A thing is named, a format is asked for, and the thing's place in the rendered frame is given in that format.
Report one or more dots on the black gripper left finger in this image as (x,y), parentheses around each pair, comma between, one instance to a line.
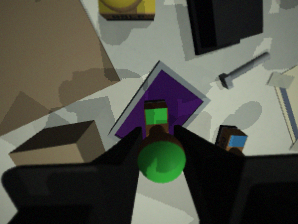
(108,183)

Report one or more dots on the tan box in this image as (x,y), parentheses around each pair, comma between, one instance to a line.
(65,144)

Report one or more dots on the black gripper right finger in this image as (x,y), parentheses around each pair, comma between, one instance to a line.
(219,181)

